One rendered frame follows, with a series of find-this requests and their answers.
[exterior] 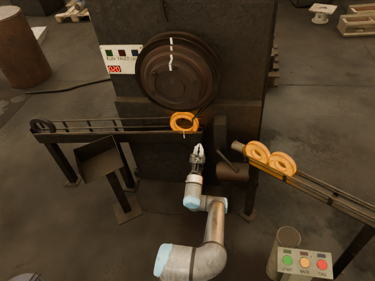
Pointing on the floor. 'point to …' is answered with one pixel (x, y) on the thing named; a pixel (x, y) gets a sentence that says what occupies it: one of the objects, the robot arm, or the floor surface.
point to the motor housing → (223, 168)
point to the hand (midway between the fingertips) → (199, 145)
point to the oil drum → (20, 51)
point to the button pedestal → (299, 274)
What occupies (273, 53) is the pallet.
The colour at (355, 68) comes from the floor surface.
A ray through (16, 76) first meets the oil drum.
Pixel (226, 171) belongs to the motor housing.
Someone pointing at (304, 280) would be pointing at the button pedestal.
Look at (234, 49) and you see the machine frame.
